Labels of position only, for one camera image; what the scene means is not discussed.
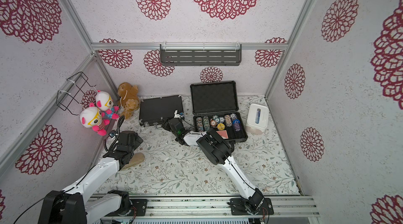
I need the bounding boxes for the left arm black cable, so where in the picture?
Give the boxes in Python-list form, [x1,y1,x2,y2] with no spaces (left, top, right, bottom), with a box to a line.
[12,115,127,224]

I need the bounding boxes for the grey metal wall shelf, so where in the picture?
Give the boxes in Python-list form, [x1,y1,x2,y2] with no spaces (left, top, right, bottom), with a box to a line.
[160,44,242,66]

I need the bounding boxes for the brown teddy bear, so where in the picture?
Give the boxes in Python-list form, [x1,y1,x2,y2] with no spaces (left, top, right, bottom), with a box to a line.
[118,82,140,120]

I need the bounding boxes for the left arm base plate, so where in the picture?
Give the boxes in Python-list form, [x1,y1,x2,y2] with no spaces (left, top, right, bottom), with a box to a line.
[106,199,148,217]

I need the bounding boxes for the pink white plush doll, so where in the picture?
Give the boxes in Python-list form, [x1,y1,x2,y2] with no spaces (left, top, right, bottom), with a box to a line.
[95,91,119,120]
[79,103,110,136]

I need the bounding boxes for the black poker case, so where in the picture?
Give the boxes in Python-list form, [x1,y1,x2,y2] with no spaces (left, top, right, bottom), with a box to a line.
[139,95,184,127]

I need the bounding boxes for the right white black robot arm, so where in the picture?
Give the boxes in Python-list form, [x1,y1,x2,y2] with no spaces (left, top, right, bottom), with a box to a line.
[162,118,271,215]

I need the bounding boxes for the white tissue box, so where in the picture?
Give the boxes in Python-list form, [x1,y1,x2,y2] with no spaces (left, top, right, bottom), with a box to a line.
[246,104,269,135]

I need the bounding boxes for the black wire wall basket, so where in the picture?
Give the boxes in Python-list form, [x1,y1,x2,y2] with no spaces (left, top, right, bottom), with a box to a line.
[56,71,96,116]

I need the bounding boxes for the upper pink white plush doll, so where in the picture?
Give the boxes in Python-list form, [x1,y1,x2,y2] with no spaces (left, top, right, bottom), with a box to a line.
[95,91,119,120]

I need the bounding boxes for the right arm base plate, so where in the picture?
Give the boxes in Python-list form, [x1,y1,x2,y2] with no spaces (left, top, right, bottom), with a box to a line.
[227,198,274,216]

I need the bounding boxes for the lower pink white plush doll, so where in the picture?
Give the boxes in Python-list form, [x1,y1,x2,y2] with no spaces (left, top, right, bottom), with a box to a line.
[79,103,110,136]

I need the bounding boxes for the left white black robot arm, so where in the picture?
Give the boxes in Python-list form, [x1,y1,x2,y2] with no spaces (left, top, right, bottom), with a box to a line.
[38,130,143,224]

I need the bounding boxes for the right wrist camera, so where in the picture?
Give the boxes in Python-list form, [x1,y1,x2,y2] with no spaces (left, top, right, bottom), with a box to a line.
[174,110,185,120]

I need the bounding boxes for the poker chips row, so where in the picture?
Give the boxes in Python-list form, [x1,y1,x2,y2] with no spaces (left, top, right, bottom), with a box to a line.
[194,113,242,133]

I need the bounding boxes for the grey hard poker case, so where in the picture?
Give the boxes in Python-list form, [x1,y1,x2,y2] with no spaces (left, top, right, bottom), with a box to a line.
[190,81,248,143]

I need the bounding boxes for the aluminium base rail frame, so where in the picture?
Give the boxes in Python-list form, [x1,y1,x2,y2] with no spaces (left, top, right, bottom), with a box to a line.
[94,195,320,224]

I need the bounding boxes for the tan wooden oval piece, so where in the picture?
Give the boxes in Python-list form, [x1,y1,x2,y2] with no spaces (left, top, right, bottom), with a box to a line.
[121,153,145,170]

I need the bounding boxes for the playing card deck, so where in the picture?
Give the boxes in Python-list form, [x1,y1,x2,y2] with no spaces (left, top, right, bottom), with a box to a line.
[217,130,229,140]

